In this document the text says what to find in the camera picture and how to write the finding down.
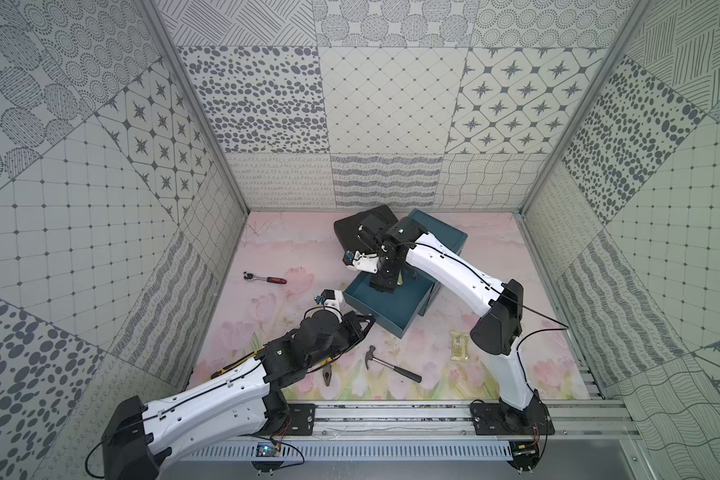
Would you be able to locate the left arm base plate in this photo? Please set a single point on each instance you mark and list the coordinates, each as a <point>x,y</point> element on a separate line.
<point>297,418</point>

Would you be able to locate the teal top drawer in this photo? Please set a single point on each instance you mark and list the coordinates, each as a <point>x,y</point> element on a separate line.
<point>397,311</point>

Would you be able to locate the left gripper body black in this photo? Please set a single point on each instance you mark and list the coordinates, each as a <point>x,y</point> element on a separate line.
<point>348,327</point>

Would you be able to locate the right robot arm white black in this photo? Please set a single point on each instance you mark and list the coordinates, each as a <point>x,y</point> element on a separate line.
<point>499,305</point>

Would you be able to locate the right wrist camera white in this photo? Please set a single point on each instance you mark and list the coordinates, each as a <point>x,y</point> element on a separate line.
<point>361,262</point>

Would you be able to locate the yellow black pliers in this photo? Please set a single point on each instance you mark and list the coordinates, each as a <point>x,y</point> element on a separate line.
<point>327,371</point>

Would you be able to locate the black plastic case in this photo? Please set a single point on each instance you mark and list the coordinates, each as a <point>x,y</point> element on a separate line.
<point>362,231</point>

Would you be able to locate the aluminium mounting rail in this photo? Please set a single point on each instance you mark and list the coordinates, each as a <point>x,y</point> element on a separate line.
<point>449,420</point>

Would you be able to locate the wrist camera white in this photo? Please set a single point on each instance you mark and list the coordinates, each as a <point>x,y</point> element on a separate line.
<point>361,262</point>
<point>331,300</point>

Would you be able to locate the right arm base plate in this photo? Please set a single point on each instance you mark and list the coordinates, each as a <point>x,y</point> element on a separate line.
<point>500,419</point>

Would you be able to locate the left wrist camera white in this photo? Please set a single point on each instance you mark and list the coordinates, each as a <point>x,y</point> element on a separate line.
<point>331,300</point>

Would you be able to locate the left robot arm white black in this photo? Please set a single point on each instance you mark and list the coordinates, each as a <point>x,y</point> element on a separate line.
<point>142,439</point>

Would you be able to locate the white slotted cable duct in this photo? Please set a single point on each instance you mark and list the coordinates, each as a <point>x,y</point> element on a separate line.
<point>356,450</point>

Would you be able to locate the red handled ratchet wrench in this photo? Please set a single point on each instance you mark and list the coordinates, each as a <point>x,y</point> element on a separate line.
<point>249,276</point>

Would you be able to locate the teal drawer cabinet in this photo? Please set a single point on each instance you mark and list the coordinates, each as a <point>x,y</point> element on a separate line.
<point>453,238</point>

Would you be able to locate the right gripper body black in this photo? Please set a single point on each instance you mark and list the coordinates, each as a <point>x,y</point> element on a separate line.
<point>387,275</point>

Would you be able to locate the yellow cookie packet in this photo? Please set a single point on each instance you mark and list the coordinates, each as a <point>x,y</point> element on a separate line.
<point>459,346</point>

